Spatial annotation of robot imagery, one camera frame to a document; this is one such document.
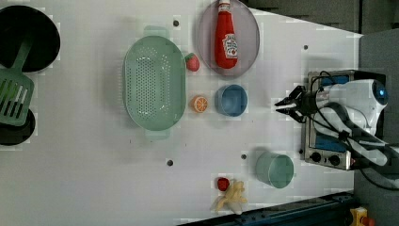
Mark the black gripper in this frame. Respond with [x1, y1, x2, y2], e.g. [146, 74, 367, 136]
[275, 86, 317, 123]

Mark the light green mug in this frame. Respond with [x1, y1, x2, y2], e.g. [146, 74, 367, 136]
[255, 153, 294, 188]

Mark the blue bowl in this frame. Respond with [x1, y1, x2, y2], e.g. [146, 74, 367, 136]
[215, 84, 248, 117]

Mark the silver toaster oven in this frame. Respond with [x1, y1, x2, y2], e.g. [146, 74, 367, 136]
[305, 71, 386, 170]

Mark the grey round plate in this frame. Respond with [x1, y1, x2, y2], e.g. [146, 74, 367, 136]
[197, 0, 260, 77]

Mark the red ketchup bottle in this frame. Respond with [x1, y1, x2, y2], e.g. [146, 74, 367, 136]
[215, 0, 238, 69]

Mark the toy orange half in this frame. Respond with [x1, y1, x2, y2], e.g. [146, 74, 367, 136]
[191, 95, 208, 113]

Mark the small red toy fruit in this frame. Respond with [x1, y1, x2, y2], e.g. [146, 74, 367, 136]
[217, 177, 230, 191]

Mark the toy strawberry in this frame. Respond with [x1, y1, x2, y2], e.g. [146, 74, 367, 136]
[184, 53, 200, 72]

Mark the toy peeled banana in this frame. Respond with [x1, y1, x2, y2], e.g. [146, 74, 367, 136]
[214, 181, 247, 215]

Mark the yellow red emergency button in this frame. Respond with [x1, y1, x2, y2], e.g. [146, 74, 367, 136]
[350, 207, 375, 226]

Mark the green perforated colander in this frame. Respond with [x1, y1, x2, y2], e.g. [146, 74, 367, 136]
[122, 25, 186, 140]

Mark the green slotted spatula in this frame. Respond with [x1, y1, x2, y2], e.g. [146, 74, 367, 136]
[0, 40, 35, 126]

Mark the small black pot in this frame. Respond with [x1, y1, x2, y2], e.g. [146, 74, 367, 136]
[0, 110, 36, 146]

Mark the large black pot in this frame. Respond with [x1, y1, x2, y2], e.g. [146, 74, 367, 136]
[0, 6, 60, 73]

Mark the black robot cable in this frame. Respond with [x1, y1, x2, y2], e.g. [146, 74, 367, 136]
[309, 71, 399, 192]

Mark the blue metal frame rail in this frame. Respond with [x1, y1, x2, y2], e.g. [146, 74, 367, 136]
[179, 192, 359, 226]

